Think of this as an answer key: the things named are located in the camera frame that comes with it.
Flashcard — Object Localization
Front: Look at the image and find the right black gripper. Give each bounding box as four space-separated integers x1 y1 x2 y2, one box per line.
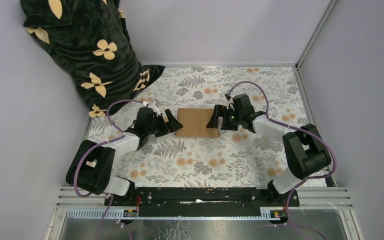
206 104 243 132

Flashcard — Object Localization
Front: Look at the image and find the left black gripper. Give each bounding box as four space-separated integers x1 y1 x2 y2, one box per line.
146 109 184 138

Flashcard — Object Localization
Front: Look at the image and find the brown cardboard paper box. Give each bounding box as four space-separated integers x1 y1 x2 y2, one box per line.
175 108 221 138

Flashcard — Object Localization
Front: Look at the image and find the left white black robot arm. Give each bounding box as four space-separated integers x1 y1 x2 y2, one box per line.
65 107 183 206

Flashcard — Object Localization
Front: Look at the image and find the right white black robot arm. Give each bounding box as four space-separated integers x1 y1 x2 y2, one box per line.
206 94 333 206

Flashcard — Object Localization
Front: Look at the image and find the floral patterned table mat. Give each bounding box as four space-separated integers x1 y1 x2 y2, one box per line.
74 66 328 188

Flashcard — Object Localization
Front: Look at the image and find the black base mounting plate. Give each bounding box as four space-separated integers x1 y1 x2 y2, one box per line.
104 187 300 218

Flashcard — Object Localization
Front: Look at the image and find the black floral plush blanket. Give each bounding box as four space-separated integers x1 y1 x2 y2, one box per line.
20 0 165 118

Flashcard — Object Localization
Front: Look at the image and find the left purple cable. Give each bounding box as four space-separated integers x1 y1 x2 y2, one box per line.
72 99 153 240

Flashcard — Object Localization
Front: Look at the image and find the purple cable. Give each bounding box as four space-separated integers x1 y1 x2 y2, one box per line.
72 99 153 240
225 80 338 240

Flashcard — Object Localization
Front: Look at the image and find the aluminium frame rail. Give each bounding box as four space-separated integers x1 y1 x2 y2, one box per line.
46 186 363 240

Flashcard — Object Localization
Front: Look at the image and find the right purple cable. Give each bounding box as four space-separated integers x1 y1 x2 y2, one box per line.
225 80 338 240

